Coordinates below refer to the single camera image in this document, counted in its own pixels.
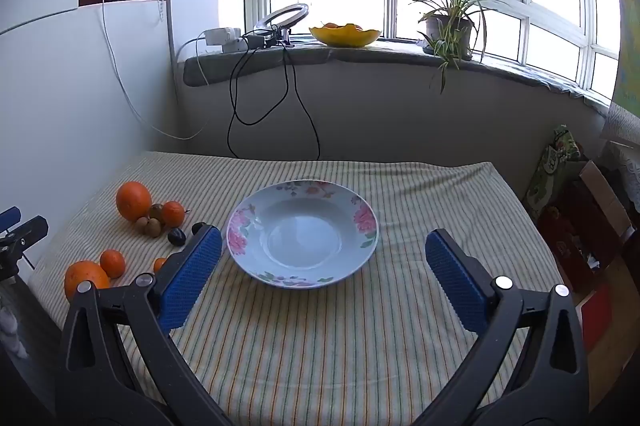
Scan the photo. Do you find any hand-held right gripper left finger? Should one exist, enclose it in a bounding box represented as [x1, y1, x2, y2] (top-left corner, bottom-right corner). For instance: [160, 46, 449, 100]
[54, 223, 236, 426]

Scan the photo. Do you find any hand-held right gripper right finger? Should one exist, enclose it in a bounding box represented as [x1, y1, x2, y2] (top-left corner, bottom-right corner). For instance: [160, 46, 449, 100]
[415, 229, 591, 426]

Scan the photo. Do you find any tangerine with stem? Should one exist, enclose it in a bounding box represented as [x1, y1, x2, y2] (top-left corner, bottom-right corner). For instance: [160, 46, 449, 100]
[161, 201, 191, 227]

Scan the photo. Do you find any round large orange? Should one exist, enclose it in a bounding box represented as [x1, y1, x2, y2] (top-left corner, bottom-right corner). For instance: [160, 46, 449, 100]
[64, 260, 111, 302]

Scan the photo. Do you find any stemless tangerine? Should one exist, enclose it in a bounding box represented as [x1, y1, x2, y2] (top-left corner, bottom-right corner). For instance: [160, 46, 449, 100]
[99, 249, 126, 279]

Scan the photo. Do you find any oval large orange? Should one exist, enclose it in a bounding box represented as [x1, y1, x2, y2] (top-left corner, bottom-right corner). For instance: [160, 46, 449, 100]
[116, 181, 152, 222]

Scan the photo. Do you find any floral white plate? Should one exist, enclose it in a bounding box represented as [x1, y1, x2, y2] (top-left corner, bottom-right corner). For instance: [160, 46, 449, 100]
[226, 179, 379, 289]

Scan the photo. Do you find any person's left hand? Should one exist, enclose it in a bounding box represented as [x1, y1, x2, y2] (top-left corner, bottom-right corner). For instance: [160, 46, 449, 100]
[0, 291, 30, 359]

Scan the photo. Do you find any striped tablecloth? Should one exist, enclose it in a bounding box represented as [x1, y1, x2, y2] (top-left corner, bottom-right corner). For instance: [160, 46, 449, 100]
[30, 150, 566, 426]

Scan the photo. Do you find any green printed bag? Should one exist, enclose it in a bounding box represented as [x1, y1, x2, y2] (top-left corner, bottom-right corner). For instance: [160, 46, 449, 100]
[522, 125, 583, 217]

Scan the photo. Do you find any cardboard box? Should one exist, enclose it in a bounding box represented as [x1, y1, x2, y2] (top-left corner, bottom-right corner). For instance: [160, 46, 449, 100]
[537, 161, 636, 292]

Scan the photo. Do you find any white lace cloth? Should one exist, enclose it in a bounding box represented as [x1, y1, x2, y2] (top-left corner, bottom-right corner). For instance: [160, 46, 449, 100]
[600, 101, 640, 212]

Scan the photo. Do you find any white power strip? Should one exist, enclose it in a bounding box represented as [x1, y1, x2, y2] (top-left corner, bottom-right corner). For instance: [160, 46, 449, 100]
[204, 26, 246, 54]

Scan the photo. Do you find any grey stone windowsill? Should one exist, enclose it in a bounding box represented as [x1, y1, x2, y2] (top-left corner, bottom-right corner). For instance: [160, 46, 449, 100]
[182, 44, 613, 107]

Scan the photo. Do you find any potted spider plant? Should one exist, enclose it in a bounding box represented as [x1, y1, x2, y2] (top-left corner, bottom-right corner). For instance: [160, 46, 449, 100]
[407, 0, 511, 94]

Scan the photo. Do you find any yellow bowl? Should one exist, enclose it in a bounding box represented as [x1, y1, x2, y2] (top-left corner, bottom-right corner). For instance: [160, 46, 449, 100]
[308, 24, 382, 48]

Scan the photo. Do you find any white cable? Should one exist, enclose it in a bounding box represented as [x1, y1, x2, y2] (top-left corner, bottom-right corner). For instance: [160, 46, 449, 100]
[102, 0, 211, 140]

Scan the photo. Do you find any black cable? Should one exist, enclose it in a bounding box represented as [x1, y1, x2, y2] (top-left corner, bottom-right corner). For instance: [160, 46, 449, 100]
[227, 41, 321, 159]

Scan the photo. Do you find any ring light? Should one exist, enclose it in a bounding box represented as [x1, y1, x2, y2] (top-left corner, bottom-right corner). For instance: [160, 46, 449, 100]
[255, 3, 311, 46]

